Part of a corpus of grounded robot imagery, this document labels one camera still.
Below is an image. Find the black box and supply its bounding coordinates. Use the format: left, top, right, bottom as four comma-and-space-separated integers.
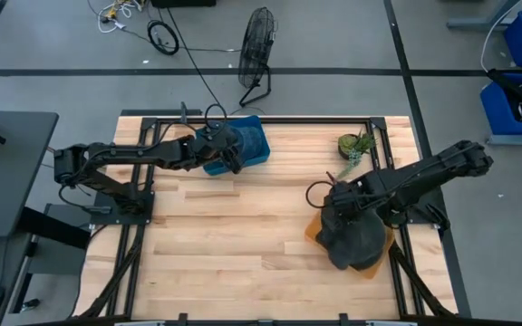
150, 0, 218, 9

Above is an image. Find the gray desk foot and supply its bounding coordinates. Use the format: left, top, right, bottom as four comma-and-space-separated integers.
446, 0, 522, 31

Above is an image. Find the black floor fan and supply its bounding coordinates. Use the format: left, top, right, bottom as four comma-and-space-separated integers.
237, 5, 279, 109

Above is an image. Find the small potted succulent plant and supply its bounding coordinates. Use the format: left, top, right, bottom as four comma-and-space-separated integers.
336, 129, 377, 180

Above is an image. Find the black bar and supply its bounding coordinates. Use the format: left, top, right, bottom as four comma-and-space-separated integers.
486, 67, 522, 120

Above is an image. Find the black desk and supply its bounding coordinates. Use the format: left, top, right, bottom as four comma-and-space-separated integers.
0, 110, 60, 240

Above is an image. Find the black table frame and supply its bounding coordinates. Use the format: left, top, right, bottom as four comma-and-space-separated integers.
73, 108, 473, 326

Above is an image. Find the coiled black cable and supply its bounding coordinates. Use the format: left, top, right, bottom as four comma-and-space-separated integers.
146, 19, 181, 57

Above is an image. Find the white cable bundle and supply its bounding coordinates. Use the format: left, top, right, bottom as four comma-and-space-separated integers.
96, 0, 145, 34

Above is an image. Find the blue plastic bin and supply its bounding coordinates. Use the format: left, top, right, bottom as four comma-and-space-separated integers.
200, 114, 272, 177

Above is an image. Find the orange plastic tray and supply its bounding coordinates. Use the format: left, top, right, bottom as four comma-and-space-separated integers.
304, 210, 396, 281

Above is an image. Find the blue denim cap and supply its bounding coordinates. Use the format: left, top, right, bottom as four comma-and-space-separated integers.
232, 125, 266, 160

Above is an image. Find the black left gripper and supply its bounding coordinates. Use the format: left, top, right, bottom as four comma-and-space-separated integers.
195, 121, 245, 176

